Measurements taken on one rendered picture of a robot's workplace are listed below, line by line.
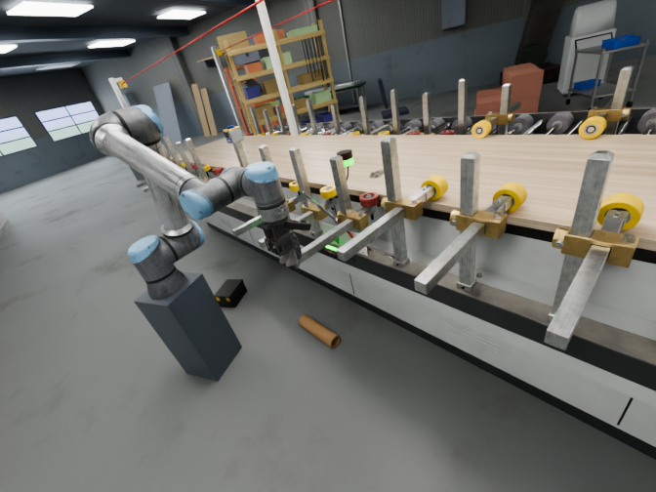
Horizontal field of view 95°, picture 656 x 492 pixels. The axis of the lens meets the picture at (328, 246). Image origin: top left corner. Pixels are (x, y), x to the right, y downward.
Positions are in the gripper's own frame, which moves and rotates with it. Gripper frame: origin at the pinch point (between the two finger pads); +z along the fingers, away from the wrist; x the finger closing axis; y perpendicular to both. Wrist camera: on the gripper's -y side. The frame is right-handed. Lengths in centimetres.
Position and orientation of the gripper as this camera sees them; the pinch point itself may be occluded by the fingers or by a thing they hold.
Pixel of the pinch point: (297, 264)
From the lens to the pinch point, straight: 108.0
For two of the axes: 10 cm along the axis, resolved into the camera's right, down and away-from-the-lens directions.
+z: 2.0, 8.4, 5.1
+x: 6.7, 2.6, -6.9
